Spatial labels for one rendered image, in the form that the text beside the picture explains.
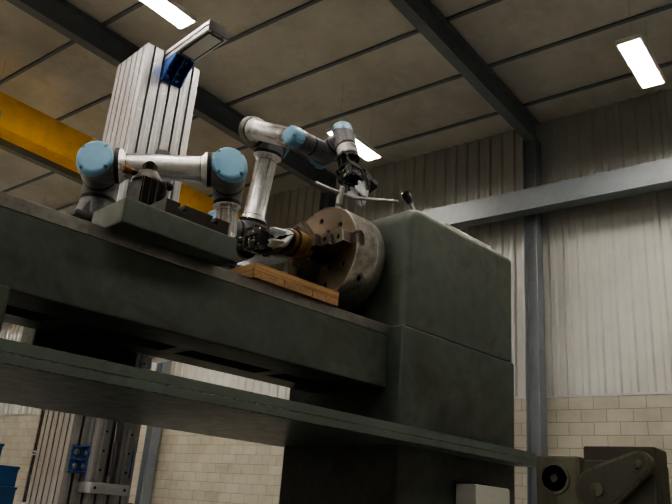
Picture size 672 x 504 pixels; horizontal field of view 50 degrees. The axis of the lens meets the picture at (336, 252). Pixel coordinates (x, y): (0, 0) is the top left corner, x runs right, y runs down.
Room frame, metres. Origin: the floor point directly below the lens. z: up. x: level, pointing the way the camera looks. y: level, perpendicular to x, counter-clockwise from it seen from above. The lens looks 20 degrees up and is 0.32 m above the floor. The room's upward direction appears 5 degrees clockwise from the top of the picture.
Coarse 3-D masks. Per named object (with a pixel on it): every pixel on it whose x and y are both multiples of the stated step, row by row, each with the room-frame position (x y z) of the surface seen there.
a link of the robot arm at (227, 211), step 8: (216, 192) 2.26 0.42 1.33; (240, 192) 2.27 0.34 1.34; (216, 200) 2.28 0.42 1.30; (224, 200) 2.26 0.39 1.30; (232, 200) 2.27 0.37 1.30; (240, 200) 2.30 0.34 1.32; (216, 208) 2.29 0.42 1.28; (224, 208) 2.27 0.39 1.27; (232, 208) 2.28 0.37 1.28; (240, 208) 2.32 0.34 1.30; (216, 216) 2.29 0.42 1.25; (224, 216) 2.27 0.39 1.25; (232, 216) 2.28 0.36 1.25; (232, 224) 2.28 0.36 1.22; (232, 232) 2.29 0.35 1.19
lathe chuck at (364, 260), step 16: (336, 208) 2.07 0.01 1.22; (320, 224) 2.12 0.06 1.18; (336, 224) 2.07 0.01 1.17; (352, 224) 2.02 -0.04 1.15; (368, 224) 2.07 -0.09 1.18; (368, 240) 2.03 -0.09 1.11; (320, 256) 2.17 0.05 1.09; (336, 256) 2.06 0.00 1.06; (352, 256) 2.01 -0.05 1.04; (368, 256) 2.03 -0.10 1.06; (288, 272) 2.22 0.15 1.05; (320, 272) 2.11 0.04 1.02; (336, 272) 2.05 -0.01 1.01; (352, 272) 2.02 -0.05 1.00; (368, 272) 2.06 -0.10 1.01; (336, 288) 2.05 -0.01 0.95; (352, 288) 2.07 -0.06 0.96
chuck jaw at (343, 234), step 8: (328, 232) 2.01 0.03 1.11; (336, 232) 2.01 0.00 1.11; (344, 232) 1.99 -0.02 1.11; (360, 232) 2.02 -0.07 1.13; (312, 240) 2.02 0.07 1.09; (320, 240) 2.03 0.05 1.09; (328, 240) 2.01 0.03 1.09; (336, 240) 2.00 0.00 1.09; (344, 240) 1.99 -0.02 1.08; (352, 240) 2.02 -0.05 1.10; (360, 240) 2.02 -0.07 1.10; (312, 248) 2.03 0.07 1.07; (320, 248) 2.04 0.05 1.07; (328, 248) 2.04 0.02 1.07; (336, 248) 2.04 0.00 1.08
